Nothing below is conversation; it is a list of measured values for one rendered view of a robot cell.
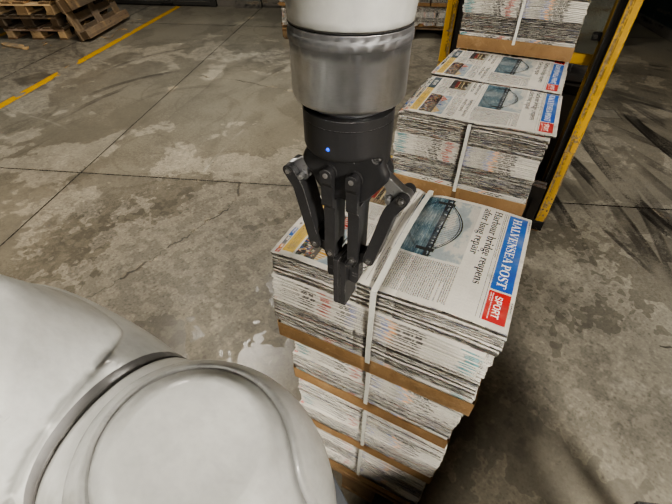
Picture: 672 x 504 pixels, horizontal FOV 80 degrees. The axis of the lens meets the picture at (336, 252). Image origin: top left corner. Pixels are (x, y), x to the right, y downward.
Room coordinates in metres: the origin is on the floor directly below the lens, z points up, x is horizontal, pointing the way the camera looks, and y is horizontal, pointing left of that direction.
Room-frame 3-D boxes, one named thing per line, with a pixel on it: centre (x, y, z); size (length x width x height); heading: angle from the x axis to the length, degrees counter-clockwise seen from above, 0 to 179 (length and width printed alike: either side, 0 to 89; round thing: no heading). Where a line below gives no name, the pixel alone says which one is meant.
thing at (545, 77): (1.32, -0.52, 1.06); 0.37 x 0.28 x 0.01; 63
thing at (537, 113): (1.06, -0.40, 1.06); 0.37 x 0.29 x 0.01; 64
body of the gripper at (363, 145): (0.32, -0.01, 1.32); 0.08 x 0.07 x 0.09; 63
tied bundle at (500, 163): (1.06, -0.39, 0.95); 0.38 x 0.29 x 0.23; 64
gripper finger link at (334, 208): (0.32, 0.00, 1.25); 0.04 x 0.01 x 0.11; 153
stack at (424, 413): (0.94, -0.33, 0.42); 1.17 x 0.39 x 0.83; 153
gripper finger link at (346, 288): (0.32, -0.01, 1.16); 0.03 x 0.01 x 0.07; 153
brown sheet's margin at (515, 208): (1.06, -0.39, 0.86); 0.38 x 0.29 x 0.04; 64
